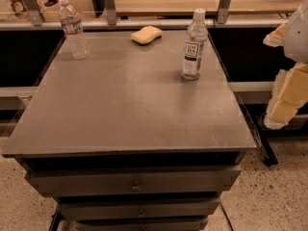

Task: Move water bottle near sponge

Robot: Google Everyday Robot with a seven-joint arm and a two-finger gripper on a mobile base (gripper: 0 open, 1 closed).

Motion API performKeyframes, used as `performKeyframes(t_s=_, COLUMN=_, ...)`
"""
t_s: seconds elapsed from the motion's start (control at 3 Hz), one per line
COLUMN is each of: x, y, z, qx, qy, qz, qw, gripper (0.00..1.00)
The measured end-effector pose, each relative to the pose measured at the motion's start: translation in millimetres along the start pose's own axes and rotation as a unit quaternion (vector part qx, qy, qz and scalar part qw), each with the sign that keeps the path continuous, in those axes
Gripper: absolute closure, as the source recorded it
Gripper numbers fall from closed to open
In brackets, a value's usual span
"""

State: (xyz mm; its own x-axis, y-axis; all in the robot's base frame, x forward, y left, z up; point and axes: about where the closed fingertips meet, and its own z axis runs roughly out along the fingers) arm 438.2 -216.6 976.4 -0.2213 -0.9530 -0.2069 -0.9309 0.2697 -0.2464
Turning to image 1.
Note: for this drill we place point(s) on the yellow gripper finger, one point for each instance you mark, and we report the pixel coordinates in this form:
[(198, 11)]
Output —
[(276, 37), (289, 94)]

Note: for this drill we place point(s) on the clear ribbed water bottle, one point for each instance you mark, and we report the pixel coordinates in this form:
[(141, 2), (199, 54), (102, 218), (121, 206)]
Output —
[(73, 30)]

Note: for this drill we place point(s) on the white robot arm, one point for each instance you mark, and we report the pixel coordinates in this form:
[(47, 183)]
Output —
[(296, 35)]

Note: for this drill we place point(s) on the labelled tea bottle white cap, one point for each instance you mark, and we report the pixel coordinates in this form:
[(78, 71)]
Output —
[(196, 36)]

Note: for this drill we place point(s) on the yellow sponge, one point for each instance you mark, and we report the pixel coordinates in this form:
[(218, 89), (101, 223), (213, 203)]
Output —
[(146, 35)]

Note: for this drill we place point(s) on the grey drawer cabinet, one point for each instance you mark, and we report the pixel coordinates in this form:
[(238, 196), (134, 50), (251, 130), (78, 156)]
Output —
[(125, 114)]

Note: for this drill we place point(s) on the top drawer knob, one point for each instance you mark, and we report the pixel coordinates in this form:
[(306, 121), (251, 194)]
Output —
[(135, 187)]

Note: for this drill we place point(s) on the drawer knob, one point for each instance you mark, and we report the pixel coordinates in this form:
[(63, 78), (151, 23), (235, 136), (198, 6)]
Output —
[(141, 213), (135, 187)]

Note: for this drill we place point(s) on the middle drawer knob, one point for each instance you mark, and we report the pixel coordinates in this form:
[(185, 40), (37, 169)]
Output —
[(141, 213)]

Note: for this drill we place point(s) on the small black object on shelf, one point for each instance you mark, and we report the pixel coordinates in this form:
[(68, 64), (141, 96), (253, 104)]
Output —
[(50, 3)]

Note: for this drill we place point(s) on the colourful package on shelf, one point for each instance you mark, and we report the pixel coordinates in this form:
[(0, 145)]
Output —
[(22, 10)]

